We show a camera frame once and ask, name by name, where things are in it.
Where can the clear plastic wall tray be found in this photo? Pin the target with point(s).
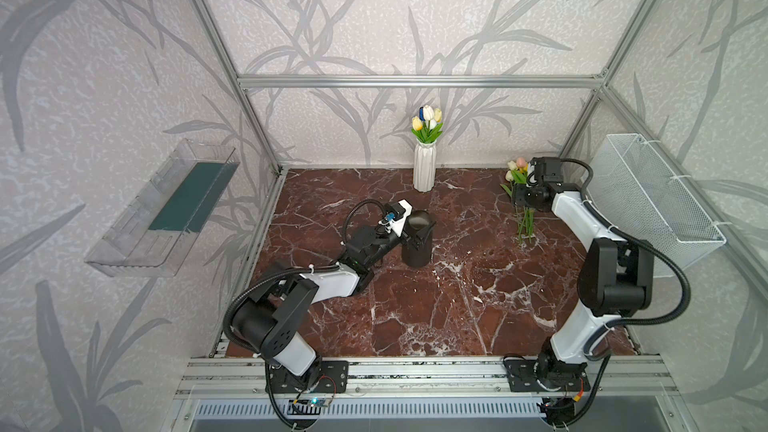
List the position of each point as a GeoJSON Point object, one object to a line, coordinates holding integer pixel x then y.
{"type": "Point", "coordinates": [159, 227]}

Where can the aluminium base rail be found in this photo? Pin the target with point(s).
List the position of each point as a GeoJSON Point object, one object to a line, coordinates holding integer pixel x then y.
{"type": "Point", "coordinates": [419, 387]}

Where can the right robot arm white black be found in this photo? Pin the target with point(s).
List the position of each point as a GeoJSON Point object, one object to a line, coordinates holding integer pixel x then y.
{"type": "Point", "coordinates": [616, 277]}

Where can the white artificial tulip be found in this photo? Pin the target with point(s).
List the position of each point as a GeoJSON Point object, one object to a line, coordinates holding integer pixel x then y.
{"type": "Point", "coordinates": [428, 112]}

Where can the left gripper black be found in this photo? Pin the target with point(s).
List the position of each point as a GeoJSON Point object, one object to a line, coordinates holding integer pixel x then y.
{"type": "Point", "coordinates": [396, 234]}

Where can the black cylindrical vase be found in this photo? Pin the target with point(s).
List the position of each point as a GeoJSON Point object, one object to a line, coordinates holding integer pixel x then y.
{"type": "Point", "coordinates": [417, 238]}

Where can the green circuit board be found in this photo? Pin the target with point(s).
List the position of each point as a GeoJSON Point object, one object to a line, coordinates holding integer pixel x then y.
{"type": "Point", "coordinates": [312, 404]}

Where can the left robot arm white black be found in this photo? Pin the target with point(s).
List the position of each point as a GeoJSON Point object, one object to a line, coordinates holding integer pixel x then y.
{"type": "Point", "coordinates": [265, 319]}

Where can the white wire mesh basket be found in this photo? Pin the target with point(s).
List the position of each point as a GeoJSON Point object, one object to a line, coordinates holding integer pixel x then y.
{"type": "Point", "coordinates": [636, 190]}

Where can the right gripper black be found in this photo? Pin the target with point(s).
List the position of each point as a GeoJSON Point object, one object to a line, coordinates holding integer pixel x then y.
{"type": "Point", "coordinates": [523, 195]}

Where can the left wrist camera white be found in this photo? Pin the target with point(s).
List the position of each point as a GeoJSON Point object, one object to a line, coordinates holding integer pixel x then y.
{"type": "Point", "coordinates": [395, 216]}

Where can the bunch of artificial tulips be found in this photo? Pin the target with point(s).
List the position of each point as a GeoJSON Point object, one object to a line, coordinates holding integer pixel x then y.
{"type": "Point", "coordinates": [515, 186]}

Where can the white ribbed ceramic vase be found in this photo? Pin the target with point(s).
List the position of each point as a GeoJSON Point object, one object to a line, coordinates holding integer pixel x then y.
{"type": "Point", "coordinates": [424, 166]}

